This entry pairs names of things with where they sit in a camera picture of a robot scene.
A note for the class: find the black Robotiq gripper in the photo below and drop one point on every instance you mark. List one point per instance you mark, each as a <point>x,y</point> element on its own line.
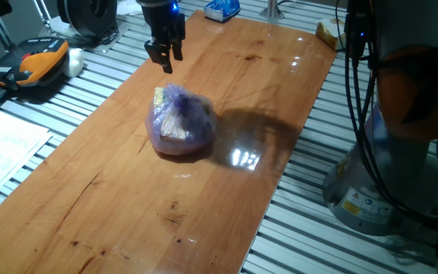
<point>160,19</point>

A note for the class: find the purple plastic bag of items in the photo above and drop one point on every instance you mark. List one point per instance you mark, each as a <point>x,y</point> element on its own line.
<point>181,122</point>

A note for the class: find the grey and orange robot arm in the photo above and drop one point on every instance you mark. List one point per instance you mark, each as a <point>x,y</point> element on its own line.
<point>394,171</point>

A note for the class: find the white crumpled cloth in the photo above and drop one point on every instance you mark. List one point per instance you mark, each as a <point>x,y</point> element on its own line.
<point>127,7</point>

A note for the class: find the blue snack pack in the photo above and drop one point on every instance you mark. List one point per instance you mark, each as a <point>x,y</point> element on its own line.
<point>223,8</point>

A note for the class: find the black round spool device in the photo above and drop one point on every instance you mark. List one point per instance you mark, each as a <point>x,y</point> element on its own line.
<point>89,15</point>

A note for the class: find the small white lump object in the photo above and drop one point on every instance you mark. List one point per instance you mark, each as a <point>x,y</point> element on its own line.
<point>73,62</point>

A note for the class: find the orange and black teach pendant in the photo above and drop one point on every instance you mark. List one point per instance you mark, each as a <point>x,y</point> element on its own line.
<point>40,61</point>

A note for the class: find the yellow cardboard box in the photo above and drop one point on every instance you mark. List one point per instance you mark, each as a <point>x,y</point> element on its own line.
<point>327,34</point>

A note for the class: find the glossy wooden board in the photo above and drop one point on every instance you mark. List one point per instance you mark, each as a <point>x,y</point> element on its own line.
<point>127,213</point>

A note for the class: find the white printed paper sheets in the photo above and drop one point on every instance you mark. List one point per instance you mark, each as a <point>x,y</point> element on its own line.
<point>2,152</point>

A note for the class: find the metal upright post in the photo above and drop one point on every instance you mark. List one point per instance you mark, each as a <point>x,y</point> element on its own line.
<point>272,9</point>

